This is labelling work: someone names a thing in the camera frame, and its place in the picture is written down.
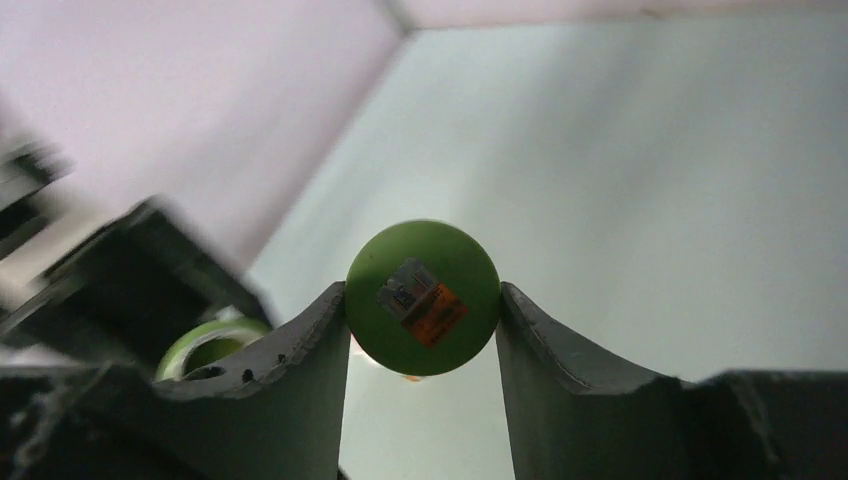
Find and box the green bottle cap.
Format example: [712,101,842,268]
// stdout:
[344,219,501,377]

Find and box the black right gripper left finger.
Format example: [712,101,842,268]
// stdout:
[1,282,349,479]

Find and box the green pill bottle black label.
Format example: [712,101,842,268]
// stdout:
[154,317,271,381]

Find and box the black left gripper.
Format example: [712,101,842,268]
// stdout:
[1,142,271,371]

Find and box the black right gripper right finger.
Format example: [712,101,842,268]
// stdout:
[496,283,847,479]

